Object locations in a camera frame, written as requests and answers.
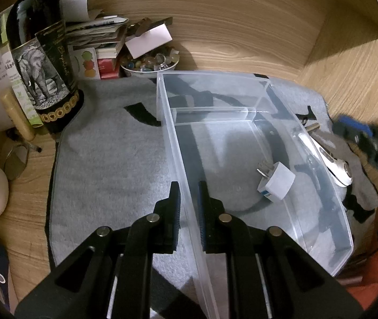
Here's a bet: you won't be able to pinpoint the white card on bowl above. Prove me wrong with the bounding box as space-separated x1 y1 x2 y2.
125 24 172 58

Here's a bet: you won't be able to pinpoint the eyeglasses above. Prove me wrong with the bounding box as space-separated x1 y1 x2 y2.
3 130 42 182

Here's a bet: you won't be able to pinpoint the stack of books and papers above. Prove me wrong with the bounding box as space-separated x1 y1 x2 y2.
60 0 128 81

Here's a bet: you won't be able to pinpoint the white plug adapter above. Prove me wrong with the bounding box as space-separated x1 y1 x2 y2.
257 162 296 202

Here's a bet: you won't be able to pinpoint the white handheld thermometer device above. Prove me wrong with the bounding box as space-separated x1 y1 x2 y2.
301 123 353 187

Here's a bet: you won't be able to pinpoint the clear plastic storage bin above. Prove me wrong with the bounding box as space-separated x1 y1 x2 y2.
156 71 353 318

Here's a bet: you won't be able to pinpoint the grey black patterned rug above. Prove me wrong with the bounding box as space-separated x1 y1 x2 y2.
44 74 378 319

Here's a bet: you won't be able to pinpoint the green tube bottle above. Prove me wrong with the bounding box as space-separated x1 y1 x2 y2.
1 45 43 128

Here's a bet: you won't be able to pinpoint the bowl of marbles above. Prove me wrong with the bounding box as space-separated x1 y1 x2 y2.
119 46 180 79

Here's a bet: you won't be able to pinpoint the dark wine bottle elephant label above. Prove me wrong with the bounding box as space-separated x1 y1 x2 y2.
6 0 84 135

